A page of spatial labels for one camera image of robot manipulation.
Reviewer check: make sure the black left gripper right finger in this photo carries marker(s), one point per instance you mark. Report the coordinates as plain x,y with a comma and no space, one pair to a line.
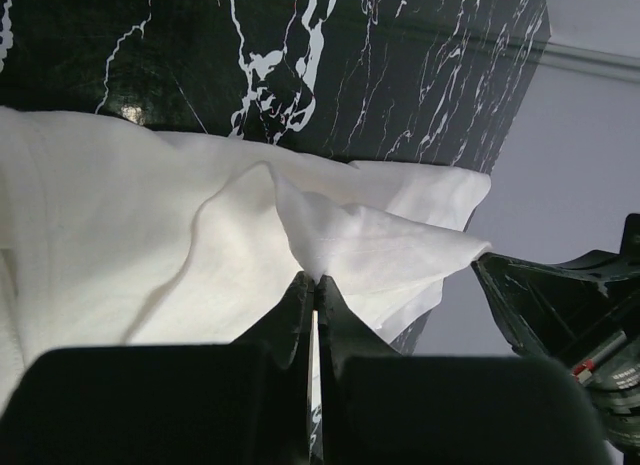
381,407

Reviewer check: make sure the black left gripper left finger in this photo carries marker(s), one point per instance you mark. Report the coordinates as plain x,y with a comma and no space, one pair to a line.
246,402

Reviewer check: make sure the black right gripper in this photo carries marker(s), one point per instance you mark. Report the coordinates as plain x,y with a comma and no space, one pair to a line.
584,313

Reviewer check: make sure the white Coca-Cola print t-shirt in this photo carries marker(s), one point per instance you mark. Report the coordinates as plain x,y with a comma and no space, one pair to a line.
113,234

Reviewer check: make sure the right side aluminium rail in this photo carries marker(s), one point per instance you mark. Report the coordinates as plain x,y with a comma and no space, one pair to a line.
590,62

